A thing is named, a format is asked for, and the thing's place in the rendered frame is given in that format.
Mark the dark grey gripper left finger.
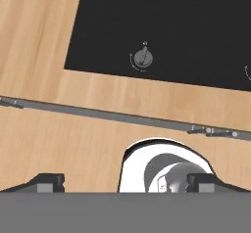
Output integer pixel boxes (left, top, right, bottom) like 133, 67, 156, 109
0, 172, 66, 193

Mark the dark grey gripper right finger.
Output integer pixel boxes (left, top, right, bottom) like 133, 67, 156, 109
186, 172, 251, 193

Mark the white and black round thing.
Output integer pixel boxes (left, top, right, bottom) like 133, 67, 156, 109
117, 137, 218, 194

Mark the grey cupboard front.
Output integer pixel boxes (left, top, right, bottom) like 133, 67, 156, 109
0, 95, 251, 143

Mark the grey hob knob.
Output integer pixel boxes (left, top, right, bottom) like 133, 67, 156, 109
132, 45, 154, 70

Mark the black glass hob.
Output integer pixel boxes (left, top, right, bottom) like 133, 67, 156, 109
63, 0, 251, 93

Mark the grey cupboard handle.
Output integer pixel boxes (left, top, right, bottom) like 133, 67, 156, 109
186, 125, 214, 136
205, 129, 239, 139

